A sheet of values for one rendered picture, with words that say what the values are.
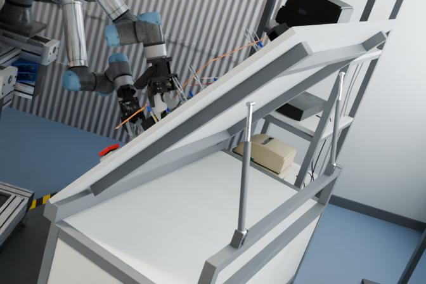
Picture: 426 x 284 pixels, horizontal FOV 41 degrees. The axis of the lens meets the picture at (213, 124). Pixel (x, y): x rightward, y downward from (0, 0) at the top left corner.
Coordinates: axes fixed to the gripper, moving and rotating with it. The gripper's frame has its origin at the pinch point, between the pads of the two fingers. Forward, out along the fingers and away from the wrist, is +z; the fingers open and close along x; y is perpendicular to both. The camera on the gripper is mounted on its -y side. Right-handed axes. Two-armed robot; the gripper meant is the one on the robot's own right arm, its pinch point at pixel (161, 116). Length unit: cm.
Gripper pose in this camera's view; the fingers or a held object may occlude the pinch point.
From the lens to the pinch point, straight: 196.2
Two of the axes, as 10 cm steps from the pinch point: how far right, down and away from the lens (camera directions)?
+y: 8.3, -0.5, -5.5
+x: 5.4, -2.0, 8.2
